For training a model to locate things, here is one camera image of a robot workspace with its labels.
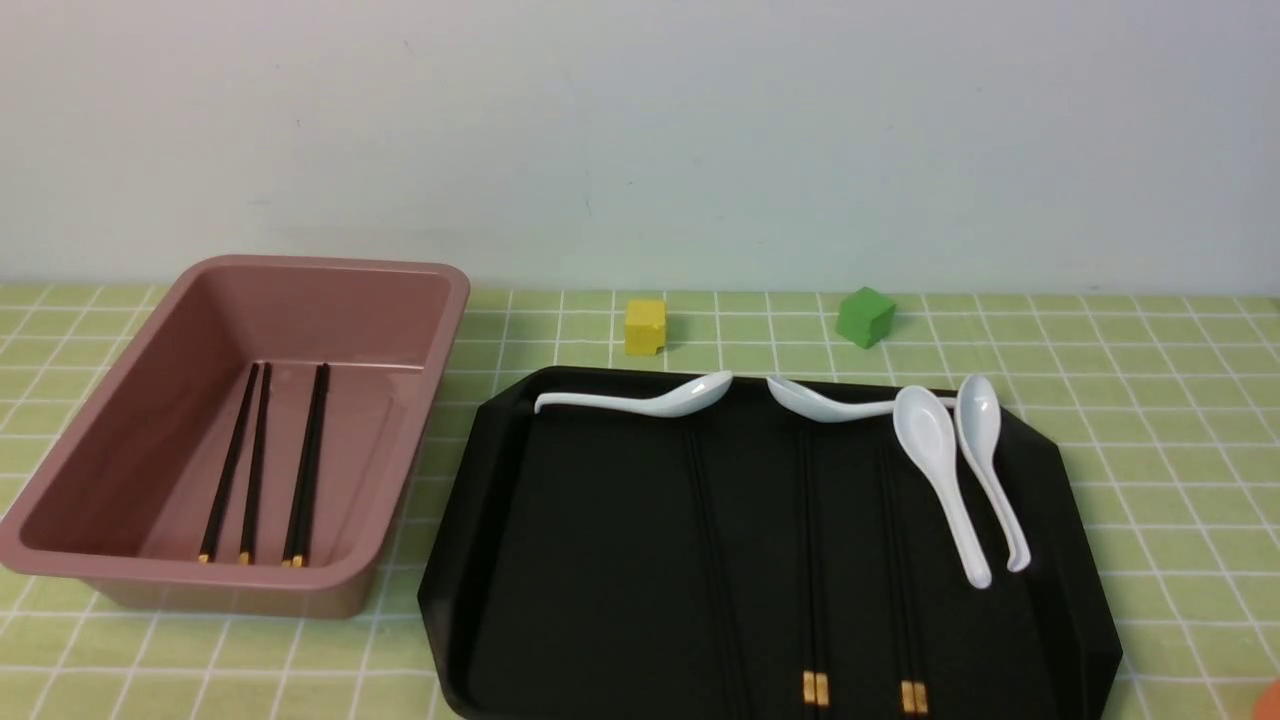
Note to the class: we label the white ceramic spoon centre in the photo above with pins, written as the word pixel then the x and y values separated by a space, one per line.
pixel 804 401

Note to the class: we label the black chopstick gold tip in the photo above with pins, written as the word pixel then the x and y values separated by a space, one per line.
pixel 302 468
pixel 303 540
pixel 218 510
pixel 252 500

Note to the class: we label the orange object at corner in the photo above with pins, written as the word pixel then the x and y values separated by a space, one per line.
pixel 1267 704

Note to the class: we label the black octagonal tray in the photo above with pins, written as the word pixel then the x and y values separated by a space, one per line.
pixel 566 582

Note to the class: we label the yellow wooden cube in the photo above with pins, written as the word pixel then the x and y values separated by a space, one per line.
pixel 644 327

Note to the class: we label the white ceramic spoon large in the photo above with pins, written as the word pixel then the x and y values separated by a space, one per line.
pixel 926 433

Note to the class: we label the black chopstick gold band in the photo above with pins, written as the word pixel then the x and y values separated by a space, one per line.
pixel 816 583
pixel 907 575
pixel 908 706
pixel 811 711

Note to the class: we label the pink rectangular plastic bin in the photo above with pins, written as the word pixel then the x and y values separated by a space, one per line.
pixel 122 499

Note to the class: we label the white ceramic spoon far right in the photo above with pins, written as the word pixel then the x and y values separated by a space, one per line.
pixel 978 421

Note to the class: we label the green wooden cube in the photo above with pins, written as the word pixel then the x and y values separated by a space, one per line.
pixel 865 317

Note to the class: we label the white ceramic spoon far left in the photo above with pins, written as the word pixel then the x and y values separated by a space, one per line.
pixel 687 399

